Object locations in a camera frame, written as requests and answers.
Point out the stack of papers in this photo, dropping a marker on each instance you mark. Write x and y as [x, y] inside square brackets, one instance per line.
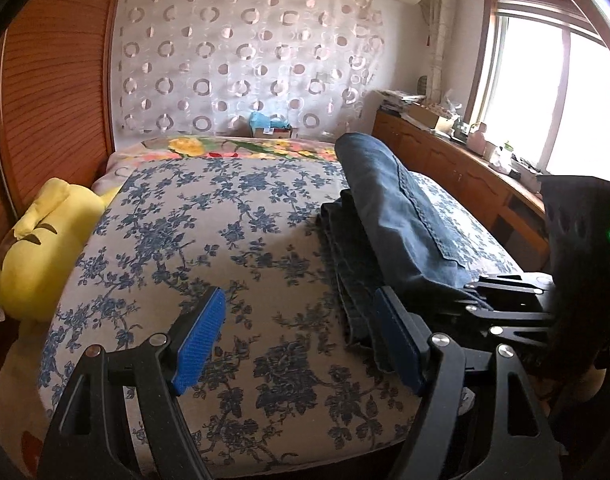
[397, 100]

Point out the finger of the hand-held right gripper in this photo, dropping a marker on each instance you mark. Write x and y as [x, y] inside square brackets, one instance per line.
[515, 282]
[510, 322]

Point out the small cardboard box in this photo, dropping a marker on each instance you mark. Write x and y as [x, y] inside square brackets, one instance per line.
[275, 133]

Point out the yellow plush toy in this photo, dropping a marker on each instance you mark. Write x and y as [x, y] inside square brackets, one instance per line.
[45, 260]

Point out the window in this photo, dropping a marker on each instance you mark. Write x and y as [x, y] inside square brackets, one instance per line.
[535, 85]

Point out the circle-patterned sheer curtain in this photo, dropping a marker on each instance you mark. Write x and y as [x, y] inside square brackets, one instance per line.
[245, 45]

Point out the open cardboard box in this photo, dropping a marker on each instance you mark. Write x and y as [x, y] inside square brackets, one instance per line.
[430, 117]

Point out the blue floral white quilt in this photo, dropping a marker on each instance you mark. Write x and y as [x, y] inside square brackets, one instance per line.
[210, 220]

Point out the pink bottle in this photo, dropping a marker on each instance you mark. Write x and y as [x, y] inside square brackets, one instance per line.
[477, 140]

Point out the white lace curtain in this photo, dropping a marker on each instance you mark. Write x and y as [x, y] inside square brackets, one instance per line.
[440, 35]

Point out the blue denim pants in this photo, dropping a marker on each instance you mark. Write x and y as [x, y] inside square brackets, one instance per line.
[385, 200]

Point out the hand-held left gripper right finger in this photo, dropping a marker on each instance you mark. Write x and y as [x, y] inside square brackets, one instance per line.
[400, 340]

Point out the wooden cabinet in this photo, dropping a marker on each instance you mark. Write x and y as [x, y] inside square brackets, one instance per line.
[435, 155]

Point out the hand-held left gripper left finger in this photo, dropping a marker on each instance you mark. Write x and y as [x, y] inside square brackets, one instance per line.
[200, 340]

